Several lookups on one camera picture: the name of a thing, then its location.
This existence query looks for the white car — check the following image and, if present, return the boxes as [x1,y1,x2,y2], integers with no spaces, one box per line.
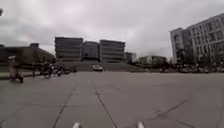
[91,64,104,73]

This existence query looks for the dark multi-storey building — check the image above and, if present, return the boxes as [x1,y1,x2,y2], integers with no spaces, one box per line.
[54,36,127,63]

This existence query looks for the grey paved plaza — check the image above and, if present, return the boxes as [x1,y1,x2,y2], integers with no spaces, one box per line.
[0,71,224,128]

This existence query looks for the small pale building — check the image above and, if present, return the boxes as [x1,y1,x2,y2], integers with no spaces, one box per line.
[138,55,168,66]

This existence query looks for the row of parked bicycles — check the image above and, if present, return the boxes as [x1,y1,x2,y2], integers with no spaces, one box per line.
[31,63,78,80]

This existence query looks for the robot's own part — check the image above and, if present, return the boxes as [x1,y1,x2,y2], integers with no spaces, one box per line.
[72,121,82,128]
[137,121,146,128]

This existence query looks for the row of parked vehicles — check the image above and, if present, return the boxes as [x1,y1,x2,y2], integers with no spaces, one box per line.
[129,65,224,74]

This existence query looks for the low dark building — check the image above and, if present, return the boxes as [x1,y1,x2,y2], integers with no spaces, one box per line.
[0,42,56,66]

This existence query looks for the tall pale building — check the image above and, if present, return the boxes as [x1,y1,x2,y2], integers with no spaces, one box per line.
[169,12,224,66]

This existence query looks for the person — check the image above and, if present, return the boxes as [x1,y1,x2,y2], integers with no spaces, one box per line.
[7,55,25,84]

